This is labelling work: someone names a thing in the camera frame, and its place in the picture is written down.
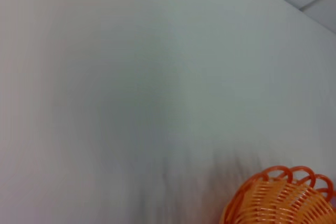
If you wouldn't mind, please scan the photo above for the orange woven plastic basket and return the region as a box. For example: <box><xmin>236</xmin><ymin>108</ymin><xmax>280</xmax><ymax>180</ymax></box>
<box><xmin>219</xmin><ymin>165</ymin><xmax>336</xmax><ymax>224</ymax></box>

